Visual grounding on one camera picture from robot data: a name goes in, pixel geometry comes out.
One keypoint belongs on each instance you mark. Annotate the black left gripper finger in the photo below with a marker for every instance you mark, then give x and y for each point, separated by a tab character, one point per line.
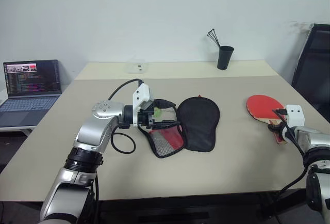
165	103
166	124

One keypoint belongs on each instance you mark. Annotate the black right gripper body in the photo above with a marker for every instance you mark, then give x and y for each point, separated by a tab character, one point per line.
281	129

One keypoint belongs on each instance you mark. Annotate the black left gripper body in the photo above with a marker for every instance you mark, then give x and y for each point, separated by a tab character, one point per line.
146	117

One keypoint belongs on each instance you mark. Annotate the red table tennis paddle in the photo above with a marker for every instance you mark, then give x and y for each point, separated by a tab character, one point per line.
263	108

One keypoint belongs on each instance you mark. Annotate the black mesh paddle case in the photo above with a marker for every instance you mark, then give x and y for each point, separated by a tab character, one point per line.
199	126

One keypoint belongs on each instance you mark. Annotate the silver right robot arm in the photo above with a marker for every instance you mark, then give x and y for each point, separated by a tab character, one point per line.
315	141

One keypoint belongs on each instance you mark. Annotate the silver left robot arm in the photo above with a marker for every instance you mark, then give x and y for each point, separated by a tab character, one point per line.
89	131

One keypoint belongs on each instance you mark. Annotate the clear plastic lid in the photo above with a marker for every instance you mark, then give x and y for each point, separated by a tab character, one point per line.
138	67

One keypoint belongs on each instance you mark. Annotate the black office chair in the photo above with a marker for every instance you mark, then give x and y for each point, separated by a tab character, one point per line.
313	66

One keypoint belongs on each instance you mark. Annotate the black plastic cup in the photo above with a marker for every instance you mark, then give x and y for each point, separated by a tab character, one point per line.
225	57

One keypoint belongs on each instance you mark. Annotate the grey open laptop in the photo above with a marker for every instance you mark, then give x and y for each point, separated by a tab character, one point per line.
29	89

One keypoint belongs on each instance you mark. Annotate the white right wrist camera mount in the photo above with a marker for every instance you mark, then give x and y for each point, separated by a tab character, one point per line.
294	117

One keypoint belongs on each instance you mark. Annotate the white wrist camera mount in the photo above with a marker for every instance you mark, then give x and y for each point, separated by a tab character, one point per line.
141	97
294	117

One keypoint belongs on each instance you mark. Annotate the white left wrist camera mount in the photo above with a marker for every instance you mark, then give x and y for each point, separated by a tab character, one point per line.
141	97

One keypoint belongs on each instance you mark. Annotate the black table frame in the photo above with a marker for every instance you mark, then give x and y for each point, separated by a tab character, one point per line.
193	208

